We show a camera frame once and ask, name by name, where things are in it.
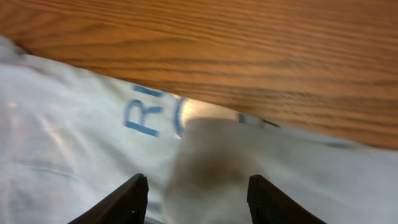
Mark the light blue t-shirt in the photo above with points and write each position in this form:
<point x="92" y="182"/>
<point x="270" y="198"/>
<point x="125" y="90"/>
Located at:
<point x="70" y="137"/>

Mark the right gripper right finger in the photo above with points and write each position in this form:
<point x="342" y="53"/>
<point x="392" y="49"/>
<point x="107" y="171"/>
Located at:
<point x="269" y="205"/>

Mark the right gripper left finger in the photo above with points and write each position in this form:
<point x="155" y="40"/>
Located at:
<point x="126" y="205"/>

